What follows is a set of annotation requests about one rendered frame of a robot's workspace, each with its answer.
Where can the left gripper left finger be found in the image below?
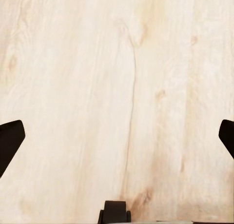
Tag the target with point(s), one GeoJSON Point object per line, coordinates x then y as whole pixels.
{"type": "Point", "coordinates": [12, 135]}

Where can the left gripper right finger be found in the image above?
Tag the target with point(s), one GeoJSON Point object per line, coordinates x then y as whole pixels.
{"type": "Point", "coordinates": [226, 135]}

